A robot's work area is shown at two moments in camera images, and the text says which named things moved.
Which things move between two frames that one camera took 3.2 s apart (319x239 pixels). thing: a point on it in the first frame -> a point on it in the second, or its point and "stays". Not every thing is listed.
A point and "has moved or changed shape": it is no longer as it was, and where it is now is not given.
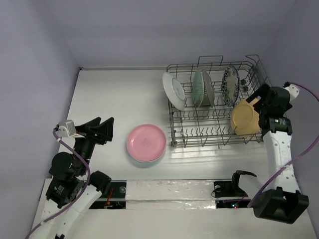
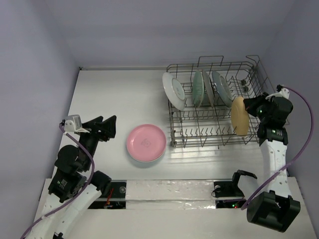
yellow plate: x=244 y=119 has moved or changed shape
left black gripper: x=105 y=129 stays
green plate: x=198 y=88 stays
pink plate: x=146 y=143 stays
